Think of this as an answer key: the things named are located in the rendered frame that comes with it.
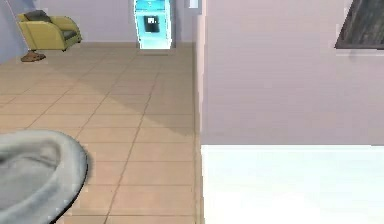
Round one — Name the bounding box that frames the grey round floor cushion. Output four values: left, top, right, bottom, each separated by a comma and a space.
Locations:
0, 129, 89, 224

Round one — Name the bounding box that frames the dark grey cushion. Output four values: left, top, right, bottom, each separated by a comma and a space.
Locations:
24, 9, 53, 24

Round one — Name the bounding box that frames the yellow-green armchair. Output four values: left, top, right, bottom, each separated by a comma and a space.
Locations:
17, 12, 83, 52

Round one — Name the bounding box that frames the pale blue fridge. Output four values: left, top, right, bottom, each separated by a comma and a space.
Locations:
133, 0, 173, 50

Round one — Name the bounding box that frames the dark framed wall picture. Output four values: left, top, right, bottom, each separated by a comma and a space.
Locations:
334, 0, 384, 51

